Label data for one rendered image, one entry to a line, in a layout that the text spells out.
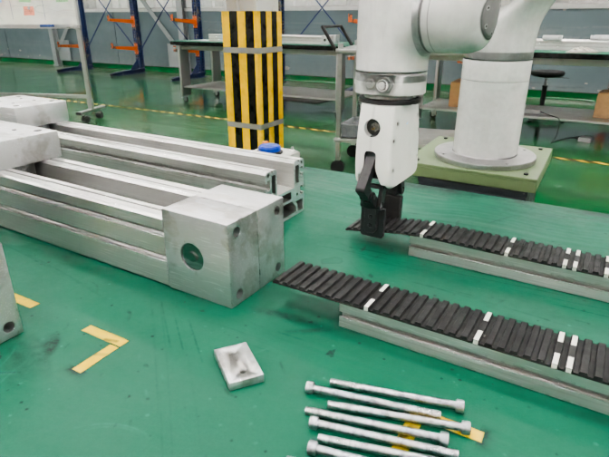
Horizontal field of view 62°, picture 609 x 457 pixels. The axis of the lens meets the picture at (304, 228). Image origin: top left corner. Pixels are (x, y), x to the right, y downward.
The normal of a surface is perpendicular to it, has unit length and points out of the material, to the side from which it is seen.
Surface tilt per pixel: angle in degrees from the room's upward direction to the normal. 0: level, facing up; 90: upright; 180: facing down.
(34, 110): 90
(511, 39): 90
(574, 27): 90
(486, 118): 91
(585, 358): 0
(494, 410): 0
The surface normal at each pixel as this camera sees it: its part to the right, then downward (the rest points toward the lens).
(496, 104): -0.20, 0.39
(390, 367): 0.00, -0.92
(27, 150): 0.85, 0.20
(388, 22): -0.53, 0.33
